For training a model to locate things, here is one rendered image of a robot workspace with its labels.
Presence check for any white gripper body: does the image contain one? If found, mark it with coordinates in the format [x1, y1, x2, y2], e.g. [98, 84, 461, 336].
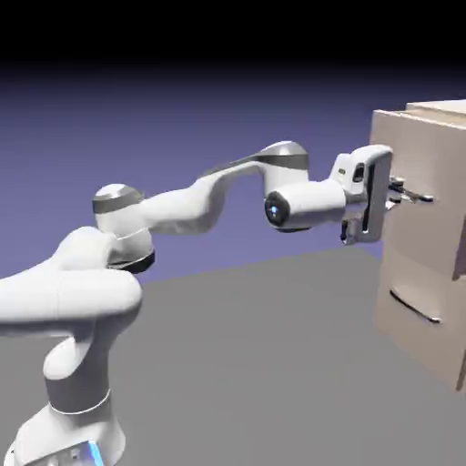
[341, 144, 394, 246]

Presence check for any silver drawer handle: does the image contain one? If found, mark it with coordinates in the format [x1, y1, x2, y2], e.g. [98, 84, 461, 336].
[390, 181, 435, 204]
[389, 289, 442, 325]

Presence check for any beige drawer front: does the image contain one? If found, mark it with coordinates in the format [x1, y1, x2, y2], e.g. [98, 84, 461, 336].
[369, 108, 466, 282]
[374, 253, 466, 393]

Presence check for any beige wooden cabinet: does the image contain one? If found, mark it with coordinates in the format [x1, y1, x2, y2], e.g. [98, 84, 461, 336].
[369, 98, 466, 393]

